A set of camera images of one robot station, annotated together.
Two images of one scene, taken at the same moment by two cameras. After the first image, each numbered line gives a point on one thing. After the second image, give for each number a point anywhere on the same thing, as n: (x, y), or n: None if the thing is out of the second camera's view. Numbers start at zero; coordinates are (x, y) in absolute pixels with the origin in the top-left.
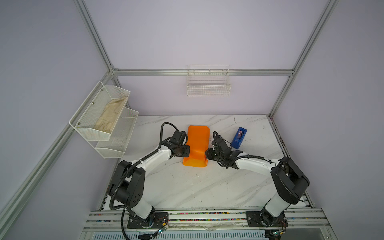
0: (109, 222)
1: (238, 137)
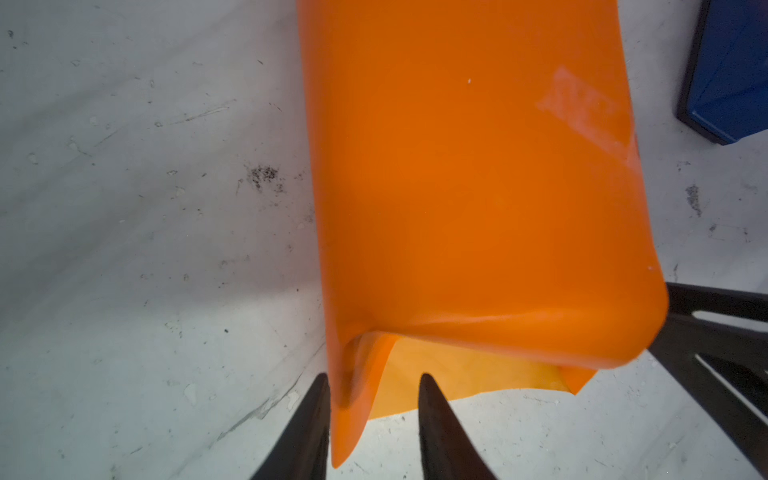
0: None
1: (724, 93)
